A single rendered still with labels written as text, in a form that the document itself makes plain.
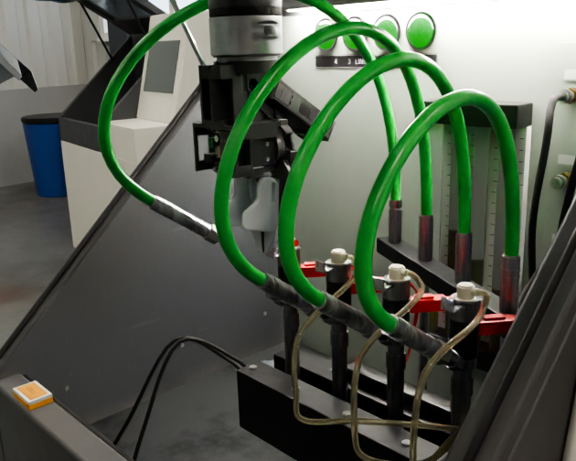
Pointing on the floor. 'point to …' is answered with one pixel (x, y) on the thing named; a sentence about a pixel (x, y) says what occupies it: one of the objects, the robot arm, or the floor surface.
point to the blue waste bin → (46, 154)
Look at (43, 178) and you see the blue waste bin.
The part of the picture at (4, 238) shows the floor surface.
